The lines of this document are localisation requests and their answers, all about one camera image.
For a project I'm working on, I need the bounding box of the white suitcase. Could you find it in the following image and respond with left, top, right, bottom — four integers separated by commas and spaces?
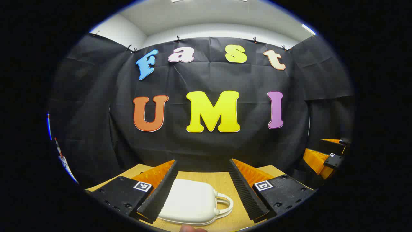
157, 178, 234, 225

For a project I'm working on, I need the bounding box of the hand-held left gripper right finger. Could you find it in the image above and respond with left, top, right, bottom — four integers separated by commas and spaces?
228, 158, 317, 223

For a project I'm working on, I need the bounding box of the white equipment with cables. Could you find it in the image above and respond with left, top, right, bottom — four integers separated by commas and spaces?
54, 138, 78, 184

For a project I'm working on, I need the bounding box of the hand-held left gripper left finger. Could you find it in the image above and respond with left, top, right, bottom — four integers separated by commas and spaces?
84, 159, 179, 224

